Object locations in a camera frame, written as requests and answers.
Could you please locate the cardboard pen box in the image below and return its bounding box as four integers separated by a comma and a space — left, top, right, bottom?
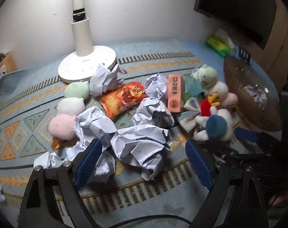
0, 52, 17, 77

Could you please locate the black cable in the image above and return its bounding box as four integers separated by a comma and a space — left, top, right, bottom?
108, 214, 192, 228

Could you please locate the white chicken plush red comb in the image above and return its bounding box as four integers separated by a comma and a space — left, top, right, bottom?
200, 93, 220, 117

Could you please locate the patterned blue table mat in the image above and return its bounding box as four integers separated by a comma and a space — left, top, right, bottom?
0, 37, 273, 228

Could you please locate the pink rectangular box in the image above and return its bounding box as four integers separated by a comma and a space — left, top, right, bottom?
168, 74, 182, 113

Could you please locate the orange snack bag plush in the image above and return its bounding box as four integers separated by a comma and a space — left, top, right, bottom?
100, 81, 147, 120

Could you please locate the translucent blue jelly toy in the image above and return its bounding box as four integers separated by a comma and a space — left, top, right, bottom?
184, 74, 204, 96

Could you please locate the tricolor dango plush left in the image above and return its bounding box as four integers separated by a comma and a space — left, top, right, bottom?
48, 81, 90, 150

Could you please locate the white desk lamp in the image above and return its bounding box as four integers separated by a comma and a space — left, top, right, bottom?
58, 0, 117, 83

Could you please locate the tricolor bear dango plush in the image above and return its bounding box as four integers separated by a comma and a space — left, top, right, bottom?
191, 64, 238, 109

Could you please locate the brown ribbed glass bowl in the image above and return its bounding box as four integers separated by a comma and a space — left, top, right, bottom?
223, 55, 282, 132

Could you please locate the green tissue pack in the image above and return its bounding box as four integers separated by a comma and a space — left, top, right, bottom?
205, 28, 236, 58

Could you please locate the plaid fabric bow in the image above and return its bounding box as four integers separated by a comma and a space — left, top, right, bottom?
177, 97, 201, 133

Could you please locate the large paper pile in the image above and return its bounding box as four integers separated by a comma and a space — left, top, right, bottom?
73, 97, 174, 181

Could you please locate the black phone stand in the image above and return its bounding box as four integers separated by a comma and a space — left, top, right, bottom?
239, 46, 251, 65

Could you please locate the blue white plush toy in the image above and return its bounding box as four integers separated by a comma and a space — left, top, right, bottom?
193, 107, 233, 142

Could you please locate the black wall monitor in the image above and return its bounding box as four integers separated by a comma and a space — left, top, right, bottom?
194, 0, 277, 49

